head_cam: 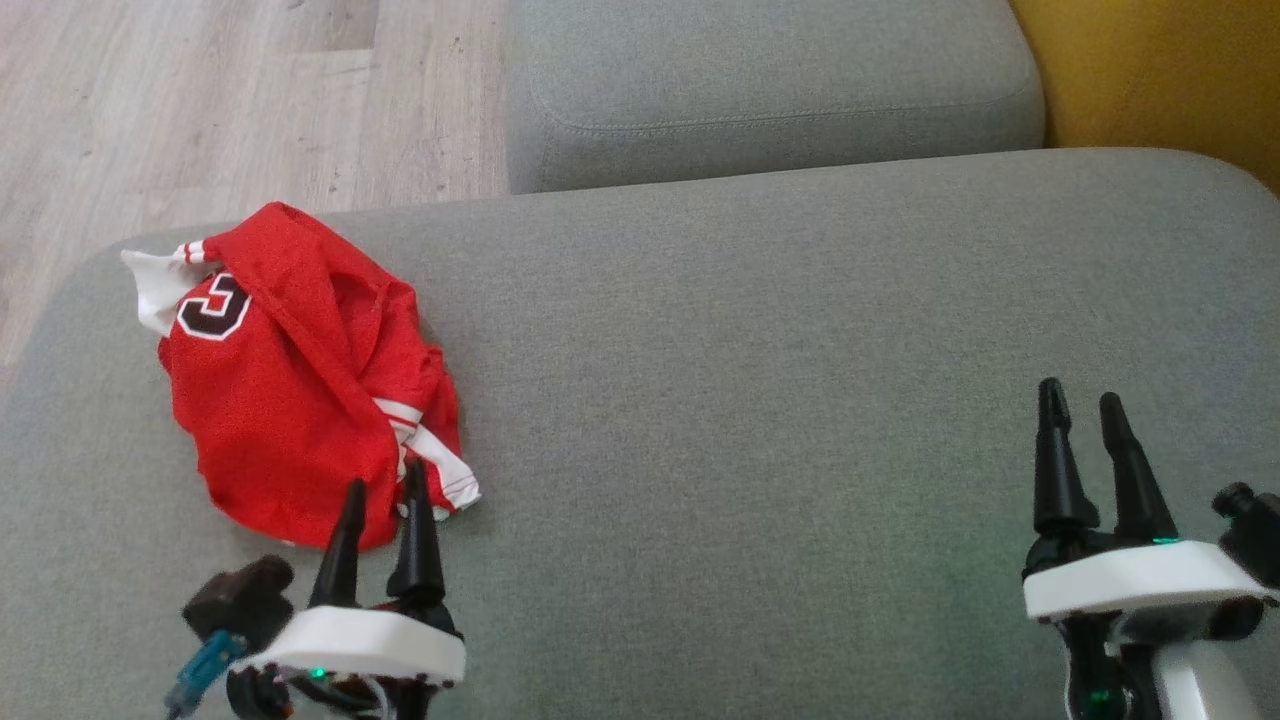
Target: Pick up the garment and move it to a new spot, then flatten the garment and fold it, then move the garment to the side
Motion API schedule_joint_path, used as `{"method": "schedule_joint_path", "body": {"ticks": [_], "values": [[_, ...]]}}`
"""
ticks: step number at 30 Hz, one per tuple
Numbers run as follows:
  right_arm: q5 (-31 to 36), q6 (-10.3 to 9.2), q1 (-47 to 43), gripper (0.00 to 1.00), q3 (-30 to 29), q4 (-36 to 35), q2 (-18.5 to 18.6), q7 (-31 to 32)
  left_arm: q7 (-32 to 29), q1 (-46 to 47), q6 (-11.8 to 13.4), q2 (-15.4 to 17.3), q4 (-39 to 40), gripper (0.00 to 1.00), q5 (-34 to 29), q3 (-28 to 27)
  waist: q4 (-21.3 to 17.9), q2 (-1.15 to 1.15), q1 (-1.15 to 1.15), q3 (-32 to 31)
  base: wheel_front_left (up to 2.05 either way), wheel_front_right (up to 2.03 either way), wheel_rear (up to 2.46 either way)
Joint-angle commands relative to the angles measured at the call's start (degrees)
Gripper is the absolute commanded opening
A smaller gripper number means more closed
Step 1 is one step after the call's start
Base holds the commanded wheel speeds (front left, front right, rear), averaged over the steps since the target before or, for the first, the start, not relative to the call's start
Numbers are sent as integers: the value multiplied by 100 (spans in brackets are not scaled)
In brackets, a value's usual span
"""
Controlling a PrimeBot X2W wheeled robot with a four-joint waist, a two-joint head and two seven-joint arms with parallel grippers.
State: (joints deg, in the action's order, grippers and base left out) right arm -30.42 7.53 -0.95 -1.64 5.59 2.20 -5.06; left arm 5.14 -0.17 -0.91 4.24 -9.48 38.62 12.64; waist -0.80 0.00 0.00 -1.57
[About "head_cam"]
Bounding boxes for red basketball jersey white sleeves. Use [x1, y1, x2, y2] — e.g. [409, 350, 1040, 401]
[120, 225, 401, 551]

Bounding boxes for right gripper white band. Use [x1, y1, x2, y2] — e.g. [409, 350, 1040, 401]
[1022, 377, 1279, 720]

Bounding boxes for yellow sofa backrest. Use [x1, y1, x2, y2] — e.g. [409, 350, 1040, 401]
[1008, 0, 1280, 196]

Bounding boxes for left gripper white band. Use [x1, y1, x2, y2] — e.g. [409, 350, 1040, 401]
[226, 457, 467, 720]

